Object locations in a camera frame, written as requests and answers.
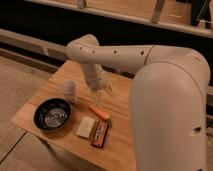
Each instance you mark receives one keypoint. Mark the black bowl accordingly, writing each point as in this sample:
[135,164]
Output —
[52,114]

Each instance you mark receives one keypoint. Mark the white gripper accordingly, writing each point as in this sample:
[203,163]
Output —
[95,79]

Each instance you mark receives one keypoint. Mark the orange pepper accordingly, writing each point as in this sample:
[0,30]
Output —
[102,114]

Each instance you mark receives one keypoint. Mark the white sponge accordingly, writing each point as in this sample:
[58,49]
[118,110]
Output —
[85,127]

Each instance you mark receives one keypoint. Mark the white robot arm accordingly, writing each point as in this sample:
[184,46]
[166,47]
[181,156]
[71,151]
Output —
[167,100]

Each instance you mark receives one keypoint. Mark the brown chocolate bar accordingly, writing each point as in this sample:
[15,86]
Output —
[98,139]

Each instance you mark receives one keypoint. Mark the clear plastic cup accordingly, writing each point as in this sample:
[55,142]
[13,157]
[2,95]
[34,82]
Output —
[69,90]

